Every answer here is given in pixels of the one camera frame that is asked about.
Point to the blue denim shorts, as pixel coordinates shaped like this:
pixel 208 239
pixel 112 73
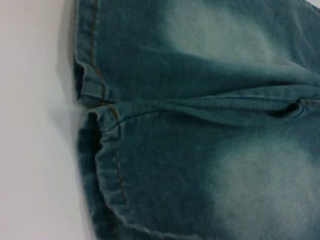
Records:
pixel 200 125

